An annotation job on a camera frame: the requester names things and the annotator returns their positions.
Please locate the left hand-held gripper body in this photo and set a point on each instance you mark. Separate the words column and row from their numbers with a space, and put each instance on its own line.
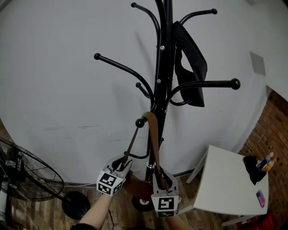
column 109, row 183

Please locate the person's black shirt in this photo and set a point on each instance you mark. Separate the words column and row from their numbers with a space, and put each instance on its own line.
column 86, row 226

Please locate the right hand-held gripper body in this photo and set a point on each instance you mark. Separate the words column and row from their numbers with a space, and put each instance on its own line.
column 165, row 203

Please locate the purple phone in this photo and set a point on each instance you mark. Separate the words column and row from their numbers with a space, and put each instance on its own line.
column 261, row 198

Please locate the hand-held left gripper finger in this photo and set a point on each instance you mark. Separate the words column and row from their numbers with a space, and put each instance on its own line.
column 128, row 168
column 112, row 162

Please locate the black cloth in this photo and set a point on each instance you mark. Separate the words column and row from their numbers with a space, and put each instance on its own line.
column 253, row 168

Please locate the orange and blue bottle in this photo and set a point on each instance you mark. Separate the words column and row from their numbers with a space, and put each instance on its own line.
column 266, row 161

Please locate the grey wall plate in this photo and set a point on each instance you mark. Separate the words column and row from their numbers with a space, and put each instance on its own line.
column 257, row 63

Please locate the red basket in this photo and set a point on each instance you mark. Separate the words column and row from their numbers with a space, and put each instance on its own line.
column 258, row 222

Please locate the person's right forearm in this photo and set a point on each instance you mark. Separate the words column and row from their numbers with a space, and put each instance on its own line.
column 177, row 222

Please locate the black standing fan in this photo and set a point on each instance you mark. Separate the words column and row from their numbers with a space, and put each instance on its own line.
column 31, row 175

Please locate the white table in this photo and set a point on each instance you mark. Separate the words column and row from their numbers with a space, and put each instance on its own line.
column 225, row 179

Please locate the black metal coat rack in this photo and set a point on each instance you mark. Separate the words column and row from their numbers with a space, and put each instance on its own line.
column 160, row 67

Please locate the black bag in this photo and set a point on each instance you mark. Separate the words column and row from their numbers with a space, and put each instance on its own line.
column 193, row 63

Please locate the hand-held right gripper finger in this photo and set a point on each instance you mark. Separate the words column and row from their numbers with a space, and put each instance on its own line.
column 156, row 182
column 173, row 182

